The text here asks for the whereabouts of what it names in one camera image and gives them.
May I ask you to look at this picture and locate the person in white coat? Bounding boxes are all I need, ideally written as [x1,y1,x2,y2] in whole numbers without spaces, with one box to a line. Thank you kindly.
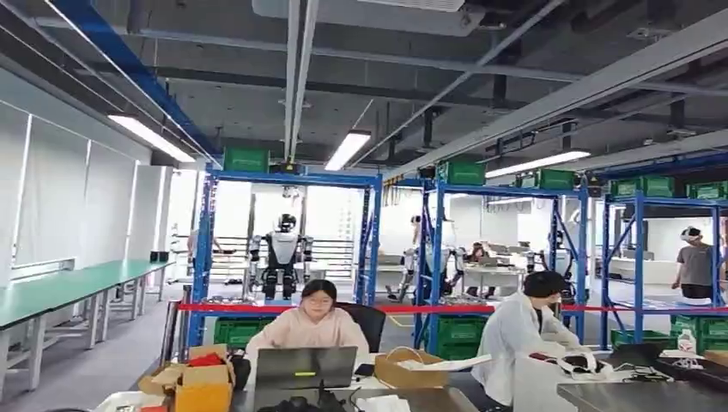
[470,270,588,409]

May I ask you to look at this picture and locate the brown cardboard box with handle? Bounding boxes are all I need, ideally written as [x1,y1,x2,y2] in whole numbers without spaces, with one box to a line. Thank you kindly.
[373,347,451,390]

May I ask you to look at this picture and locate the open yellow cardboard box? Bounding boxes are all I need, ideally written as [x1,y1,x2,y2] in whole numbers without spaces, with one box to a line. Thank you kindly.
[137,343,237,412]

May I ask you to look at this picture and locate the black white humanoid robot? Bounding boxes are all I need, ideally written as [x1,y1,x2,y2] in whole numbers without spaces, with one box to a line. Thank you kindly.
[247,213,314,301]

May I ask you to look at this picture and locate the silver humanoid robot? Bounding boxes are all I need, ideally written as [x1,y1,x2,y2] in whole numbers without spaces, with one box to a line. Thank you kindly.
[385,245,421,303]

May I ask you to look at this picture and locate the black chair backrest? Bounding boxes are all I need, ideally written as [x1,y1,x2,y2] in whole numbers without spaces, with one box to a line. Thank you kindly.
[335,302,388,354]

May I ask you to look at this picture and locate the red barrier tape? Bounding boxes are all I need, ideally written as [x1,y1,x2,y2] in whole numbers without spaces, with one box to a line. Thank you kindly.
[177,302,728,316]

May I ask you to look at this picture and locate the blue steel rack frame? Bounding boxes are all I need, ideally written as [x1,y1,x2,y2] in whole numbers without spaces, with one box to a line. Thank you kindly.
[186,165,384,349]
[598,190,728,351]
[412,179,591,357]

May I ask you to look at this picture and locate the seated person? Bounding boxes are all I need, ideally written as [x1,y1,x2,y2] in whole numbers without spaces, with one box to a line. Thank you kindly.
[464,241,491,299]

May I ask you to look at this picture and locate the steel table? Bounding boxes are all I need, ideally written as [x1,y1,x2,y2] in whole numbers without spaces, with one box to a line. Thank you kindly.
[556,380,728,412]

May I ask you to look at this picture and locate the white paper sheet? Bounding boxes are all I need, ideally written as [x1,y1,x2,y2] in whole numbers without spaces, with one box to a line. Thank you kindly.
[397,354,494,373]

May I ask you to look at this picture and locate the blue overhead beam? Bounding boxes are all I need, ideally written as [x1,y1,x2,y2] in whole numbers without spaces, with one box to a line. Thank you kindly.
[50,0,221,167]

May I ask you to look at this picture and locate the dark table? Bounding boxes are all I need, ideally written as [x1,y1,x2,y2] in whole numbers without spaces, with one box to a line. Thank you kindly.
[229,386,480,412]

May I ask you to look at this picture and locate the person at laptop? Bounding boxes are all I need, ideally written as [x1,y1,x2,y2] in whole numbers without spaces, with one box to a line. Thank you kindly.
[244,278,371,373]

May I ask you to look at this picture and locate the white table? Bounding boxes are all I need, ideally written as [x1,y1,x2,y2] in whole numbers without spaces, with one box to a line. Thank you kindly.
[462,264,528,298]

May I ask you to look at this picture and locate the long green workbench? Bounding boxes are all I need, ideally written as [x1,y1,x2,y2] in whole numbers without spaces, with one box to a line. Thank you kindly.
[0,258,175,395]

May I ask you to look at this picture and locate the dark grey laptop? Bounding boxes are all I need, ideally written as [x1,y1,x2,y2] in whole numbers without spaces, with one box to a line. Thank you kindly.
[254,346,359,392]

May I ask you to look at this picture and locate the black controller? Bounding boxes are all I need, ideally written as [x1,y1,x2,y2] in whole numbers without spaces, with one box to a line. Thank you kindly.
[257,395,349,412]

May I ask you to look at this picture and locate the white headset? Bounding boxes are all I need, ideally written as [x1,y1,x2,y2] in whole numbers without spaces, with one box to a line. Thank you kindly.
[555,351,614,381]

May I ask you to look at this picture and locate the white tray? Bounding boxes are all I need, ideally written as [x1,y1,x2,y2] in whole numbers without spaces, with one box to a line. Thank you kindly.
[92,391,167,412]

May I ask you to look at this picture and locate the person wearing headset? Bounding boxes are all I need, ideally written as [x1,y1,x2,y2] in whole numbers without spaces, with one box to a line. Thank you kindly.
[670,226,718,300]

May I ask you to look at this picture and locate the ceiling light strip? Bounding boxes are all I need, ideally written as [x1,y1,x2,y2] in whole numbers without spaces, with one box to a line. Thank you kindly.
[107,114,197,165]
[325,130,373,173]
[485,149,592,179]

